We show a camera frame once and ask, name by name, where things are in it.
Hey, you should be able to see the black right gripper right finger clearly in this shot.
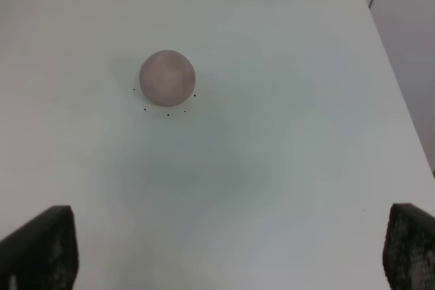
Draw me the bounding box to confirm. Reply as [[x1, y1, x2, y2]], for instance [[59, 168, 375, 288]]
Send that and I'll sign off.
[[383, 203, 434, 290]]

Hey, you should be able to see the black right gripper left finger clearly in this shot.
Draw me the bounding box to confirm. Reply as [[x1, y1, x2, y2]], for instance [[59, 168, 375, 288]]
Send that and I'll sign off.
[[1, 206, 79, 289]]

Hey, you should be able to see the pink peach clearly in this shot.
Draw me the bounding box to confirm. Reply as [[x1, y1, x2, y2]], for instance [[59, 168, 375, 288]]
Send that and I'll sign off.
[[139, 50, 196, 107]]

